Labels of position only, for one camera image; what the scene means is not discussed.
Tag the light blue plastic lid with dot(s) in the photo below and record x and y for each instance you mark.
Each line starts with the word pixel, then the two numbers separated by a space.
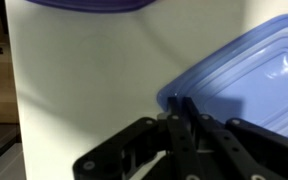
pixel 250 76

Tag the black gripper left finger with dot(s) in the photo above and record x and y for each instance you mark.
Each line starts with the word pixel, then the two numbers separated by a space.
pixel 182 146

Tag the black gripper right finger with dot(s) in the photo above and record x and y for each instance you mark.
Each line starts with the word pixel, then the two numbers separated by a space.
pixel 267 153

